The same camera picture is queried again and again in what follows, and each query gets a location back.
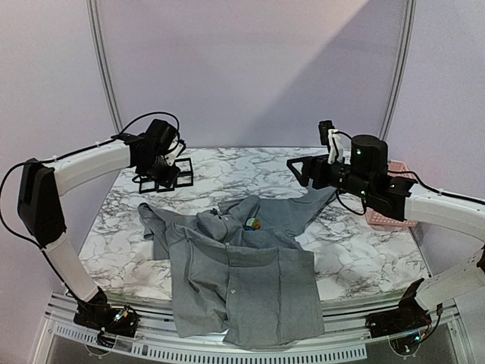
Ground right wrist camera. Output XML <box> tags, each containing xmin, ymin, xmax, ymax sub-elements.
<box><xmin>318</xmin><ymin>120</ymin><xmax>344</xmax><ymax>165</ymax></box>

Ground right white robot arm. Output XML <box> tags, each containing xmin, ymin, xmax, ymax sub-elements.
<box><xmin>286</xmin><ymin>155</ymin><xmax>484</xmax><ymax>331</ymax></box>

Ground aluminium front rail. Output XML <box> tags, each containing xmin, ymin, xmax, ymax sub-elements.
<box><xmin>32</xmin><ymin>293</ymin><xmax>476</xmax><ymax>363</ymax></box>

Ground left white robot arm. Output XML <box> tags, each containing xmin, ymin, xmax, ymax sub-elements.
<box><xmin>17</xmin><ymin>132</ymin><xmax>186</xmax><ymax>329</ymax></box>

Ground landscape round brooch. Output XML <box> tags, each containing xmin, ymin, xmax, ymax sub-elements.
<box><xmin>246</xmin><ymin>218</ymin><xmax>261</xmax><ymax>231</ymax></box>

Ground wall aluminium post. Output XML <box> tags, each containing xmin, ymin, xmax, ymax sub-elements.
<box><xmin>379</xmin><ymin>0</ymin><xmax>417</xmax><ymax>140</ymax></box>
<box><xmin>86</xmin><ymin>0</ymin><xmax>123</xmax><ymax>132</ymax></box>

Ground pink plastic basket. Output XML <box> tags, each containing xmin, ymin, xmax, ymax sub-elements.
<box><xmin>365</xmin><ymin>161</ymin><xmax>417</xmax><ymax>228</ymax></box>

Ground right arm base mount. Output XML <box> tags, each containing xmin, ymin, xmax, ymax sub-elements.
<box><xmin>365</xmin><ymin>307</ymin><xmax>431</xmax><ymax>338</ymax></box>

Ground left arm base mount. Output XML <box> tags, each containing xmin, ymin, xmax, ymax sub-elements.
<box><xmin>74</xmin><ymin>302</ymin><xmax>140</xmax><ymax>338</ymax></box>

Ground right wall aluminium post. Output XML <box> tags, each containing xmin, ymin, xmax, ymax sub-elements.
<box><xmin>379</xmin><ymin>0</ymin><xmax>417</xmax><ymax>140</ymax></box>

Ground grey button shirt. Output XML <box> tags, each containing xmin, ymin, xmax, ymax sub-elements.
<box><xmin>138</xmin><ymin>187</ymin><xmax>335</xmax><ymax>349</ymax></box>

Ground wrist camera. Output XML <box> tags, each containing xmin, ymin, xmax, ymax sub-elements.
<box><xmin>318</xmin><ymin>120</ymin><xmax>344</xmax><ymax>165</ymax></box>
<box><xmin>164</xmin><ymin>139</ymin><xmax>186</xmax><ymax>166</ymax></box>

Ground left wall aluminium post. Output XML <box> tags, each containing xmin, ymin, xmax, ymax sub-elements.
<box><xmin>86</xmin><ymin>0</ymin><xmax>123</xmax><ymax>132</ymax></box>

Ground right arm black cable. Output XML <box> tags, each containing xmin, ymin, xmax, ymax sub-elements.
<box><xmin>333</xmin><ymin>130</ymin><xmax>485</xmax><ymax>228</ymax></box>

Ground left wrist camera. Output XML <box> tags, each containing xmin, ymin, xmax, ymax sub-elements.
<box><xmin>164</xmin><ymin>139</ymin><xmax>186</xmax><ymax>166</ymax></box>

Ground black display box right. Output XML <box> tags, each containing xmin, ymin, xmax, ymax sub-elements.
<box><xmin>174</xmin><ymin>158</ymin><xmax>194</xmax><ymax>188</ymax></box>

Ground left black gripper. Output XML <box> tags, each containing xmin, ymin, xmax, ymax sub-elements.
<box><xmin>139</xmin><ymin>153</ymin><xmax>180</xmax><ymax>189</ymax></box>

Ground black display box middle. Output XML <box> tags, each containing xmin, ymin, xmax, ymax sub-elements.
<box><xmin>156</xmin><ymin>179</ymin><xmax>177</xmax><ymax>193</ymax></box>

